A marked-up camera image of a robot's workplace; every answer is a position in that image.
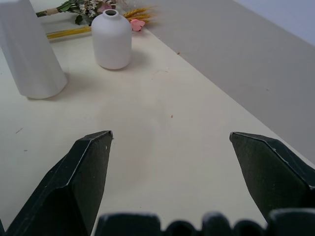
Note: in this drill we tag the small white bottle vase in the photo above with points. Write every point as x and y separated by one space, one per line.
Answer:
112 41

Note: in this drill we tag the mixed dried flower bouquet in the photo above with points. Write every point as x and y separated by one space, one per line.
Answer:
81 8

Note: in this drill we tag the yellow wheat stalk bundle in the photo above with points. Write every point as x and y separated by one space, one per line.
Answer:
73 32

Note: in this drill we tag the tall white faceted vase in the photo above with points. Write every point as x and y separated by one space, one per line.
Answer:
29 54

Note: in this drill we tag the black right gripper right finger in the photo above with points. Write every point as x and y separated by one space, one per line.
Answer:
268 172

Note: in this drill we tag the pink artificial flower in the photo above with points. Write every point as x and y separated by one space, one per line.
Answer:
137 24

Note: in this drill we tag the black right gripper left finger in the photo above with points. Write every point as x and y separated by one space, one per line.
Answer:
73 177

